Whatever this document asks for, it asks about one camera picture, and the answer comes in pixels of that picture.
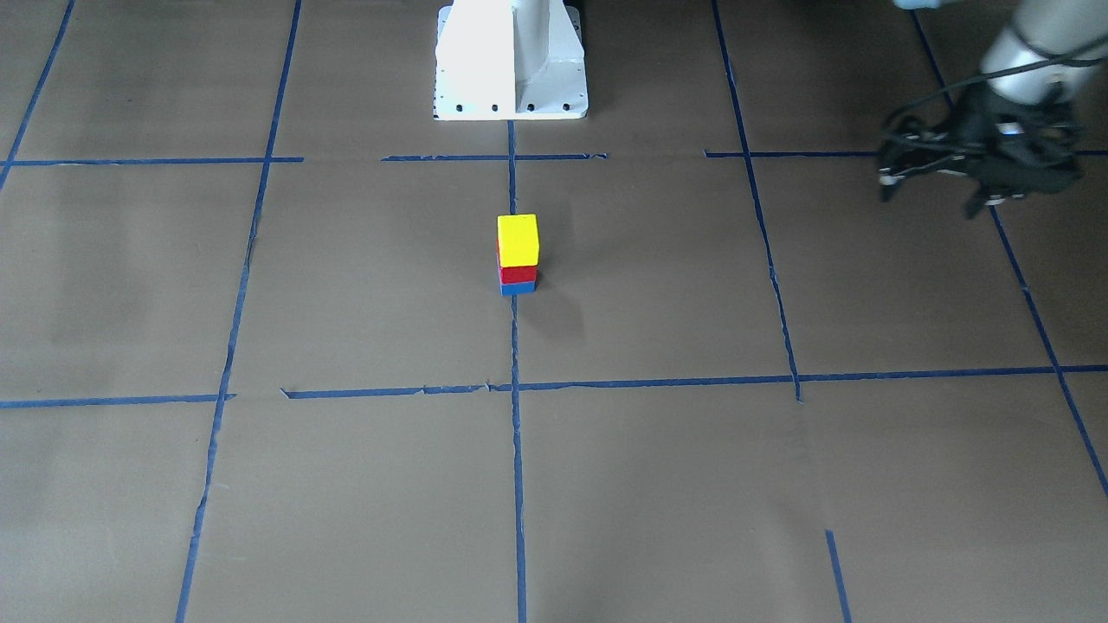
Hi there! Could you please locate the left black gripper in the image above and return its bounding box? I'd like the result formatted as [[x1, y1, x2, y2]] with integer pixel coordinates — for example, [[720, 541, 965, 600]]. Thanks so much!
[[878, 82, 1083, 219]]

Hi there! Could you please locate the yellow cube block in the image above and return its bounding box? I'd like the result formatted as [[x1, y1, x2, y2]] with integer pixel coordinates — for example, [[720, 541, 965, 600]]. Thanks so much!
[[496, 214, 541, 267]]

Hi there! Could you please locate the blue cube block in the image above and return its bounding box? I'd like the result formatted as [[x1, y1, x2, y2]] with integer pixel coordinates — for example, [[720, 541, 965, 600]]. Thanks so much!
[[499, 280, 538, 297]]

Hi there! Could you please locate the red cube block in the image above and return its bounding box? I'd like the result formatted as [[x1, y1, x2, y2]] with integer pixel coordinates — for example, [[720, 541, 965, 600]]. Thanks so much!
[[496, 248, 538, 284]]

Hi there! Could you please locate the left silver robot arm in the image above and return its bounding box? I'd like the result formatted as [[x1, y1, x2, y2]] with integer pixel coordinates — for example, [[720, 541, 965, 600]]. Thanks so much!
[[876, 1, 1107, 218]]

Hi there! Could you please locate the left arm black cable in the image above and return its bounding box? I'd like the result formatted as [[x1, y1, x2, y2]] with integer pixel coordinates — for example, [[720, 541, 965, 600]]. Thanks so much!
[[881, 52, 1108, 139]]

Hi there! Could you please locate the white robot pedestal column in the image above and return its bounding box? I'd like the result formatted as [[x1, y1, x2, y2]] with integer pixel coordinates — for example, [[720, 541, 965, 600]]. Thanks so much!
[[433, 1, 589, 121]]

